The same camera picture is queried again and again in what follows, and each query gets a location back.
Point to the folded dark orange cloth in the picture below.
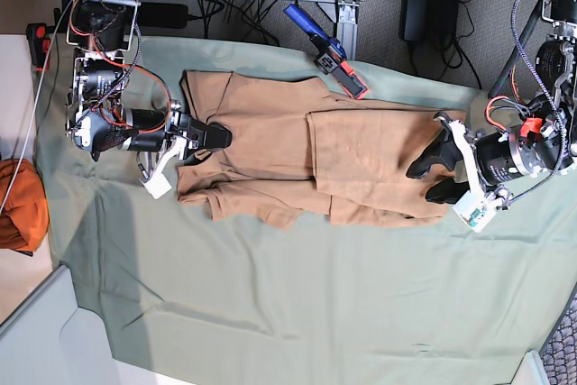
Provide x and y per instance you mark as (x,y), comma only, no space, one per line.
(25,216)

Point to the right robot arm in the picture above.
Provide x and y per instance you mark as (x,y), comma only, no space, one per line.
(107,43)

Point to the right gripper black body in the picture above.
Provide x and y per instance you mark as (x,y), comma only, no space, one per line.
(155,132)

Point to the blue orange bar clamp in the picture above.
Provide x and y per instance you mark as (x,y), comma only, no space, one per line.
(331,58)

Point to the black power brick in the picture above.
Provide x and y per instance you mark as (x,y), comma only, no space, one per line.
(160,15)

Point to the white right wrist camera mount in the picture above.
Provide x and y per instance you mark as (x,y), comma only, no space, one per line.
(164,164)

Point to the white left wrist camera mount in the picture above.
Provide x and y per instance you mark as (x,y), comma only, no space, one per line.
(478,206)

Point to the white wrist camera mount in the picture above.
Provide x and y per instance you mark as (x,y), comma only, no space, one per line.
(164,164)
(478,206)

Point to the patterned grey mat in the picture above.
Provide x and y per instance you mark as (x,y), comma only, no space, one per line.
(559,351)

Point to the blue black corner clamp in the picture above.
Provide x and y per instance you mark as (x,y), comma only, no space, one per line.
(38,35)

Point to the aluminium frame post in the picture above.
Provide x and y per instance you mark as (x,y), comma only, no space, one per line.
(345,16)

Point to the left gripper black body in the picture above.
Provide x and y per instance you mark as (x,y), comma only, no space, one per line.
(497,156)

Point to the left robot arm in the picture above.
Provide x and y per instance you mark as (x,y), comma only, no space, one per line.
(531,107)

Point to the tan orange T-shirt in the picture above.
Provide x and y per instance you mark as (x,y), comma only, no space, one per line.
(298,147)

